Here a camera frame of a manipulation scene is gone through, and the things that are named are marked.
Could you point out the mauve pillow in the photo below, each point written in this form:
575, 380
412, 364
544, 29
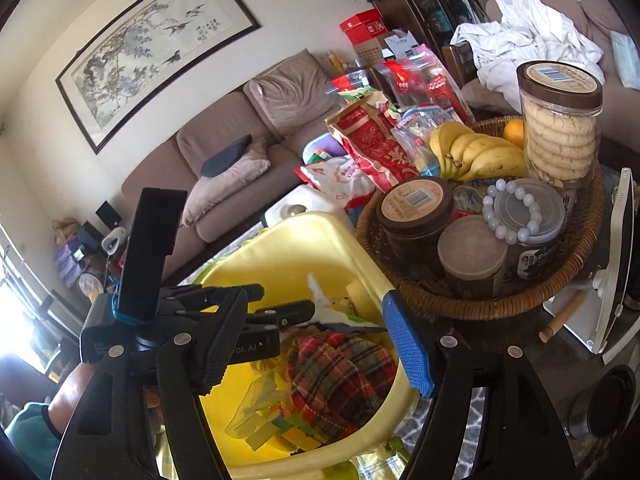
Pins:
225, 190
295, 95

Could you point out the red clear snack bags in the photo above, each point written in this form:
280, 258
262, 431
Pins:
430, 85

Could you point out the brown fabric sofa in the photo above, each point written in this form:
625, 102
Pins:
210, 135

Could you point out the blue white snack packet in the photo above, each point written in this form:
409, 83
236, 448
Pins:
415, 135

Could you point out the dark wooden cabinet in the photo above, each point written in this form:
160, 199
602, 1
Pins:
415, 10

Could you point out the pale green packet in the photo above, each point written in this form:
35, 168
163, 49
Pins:
625, 55

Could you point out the yellow storage bin green wheels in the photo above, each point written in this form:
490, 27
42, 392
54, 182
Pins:
320, 222

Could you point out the grey lid jar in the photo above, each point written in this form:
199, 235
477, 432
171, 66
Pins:
520, 207

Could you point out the white clothes pile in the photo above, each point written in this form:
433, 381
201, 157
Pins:
530, 35

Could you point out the orange fruit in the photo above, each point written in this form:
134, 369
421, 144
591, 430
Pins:
514, 134

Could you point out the white small appliance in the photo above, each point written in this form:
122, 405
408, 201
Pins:
112, 240

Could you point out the red patterned snack packet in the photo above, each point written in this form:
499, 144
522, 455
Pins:
375, 145

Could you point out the purple printed box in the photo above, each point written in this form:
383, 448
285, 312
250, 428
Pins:
67, 260

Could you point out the round wicker basket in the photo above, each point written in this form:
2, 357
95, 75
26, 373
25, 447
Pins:
500, 305

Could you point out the translucent lid jar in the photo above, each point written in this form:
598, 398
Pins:
472, 250

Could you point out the colourful snake cube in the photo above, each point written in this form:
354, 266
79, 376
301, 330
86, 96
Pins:
285, 430

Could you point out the clear cookie jar brown lid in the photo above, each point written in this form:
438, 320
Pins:
560, 130

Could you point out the yellow bottle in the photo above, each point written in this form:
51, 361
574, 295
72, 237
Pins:
333, 61

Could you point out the pull tab tin can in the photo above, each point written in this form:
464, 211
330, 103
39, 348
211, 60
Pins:
467, 200

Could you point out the white red snack packet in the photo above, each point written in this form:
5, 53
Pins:
335, 175

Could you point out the black round container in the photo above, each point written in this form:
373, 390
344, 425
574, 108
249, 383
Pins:
610, 400

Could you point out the person's left forearm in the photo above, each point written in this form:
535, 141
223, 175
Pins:
70, 395

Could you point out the red box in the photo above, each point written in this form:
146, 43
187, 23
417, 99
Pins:
362, 25

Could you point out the black small box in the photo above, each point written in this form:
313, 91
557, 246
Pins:
107, 215

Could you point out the brown cardboard box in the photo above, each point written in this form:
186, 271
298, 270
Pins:
372, 52

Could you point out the dark flat case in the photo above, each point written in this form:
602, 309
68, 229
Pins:
225, 157

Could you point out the white black appliance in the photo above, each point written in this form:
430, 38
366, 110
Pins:
615, 270

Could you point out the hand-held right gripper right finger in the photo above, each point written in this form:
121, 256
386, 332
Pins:
405, 340

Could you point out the purple lid container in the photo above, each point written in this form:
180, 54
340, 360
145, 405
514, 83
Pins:
322, 147

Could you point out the wooden stick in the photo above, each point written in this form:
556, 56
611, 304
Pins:
562, 316

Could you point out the white plastic container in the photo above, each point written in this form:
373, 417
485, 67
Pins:
320, 202

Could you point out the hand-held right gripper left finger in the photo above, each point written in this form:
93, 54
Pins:
220, 340

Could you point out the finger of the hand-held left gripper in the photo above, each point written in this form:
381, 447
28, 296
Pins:
285, 316
200, 297

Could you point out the banana bunch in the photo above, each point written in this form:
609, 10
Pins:
475, 155

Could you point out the framed bird painting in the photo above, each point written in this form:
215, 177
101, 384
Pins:
150, 40

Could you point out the grey patterned cloth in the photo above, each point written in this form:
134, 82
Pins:
417, 430

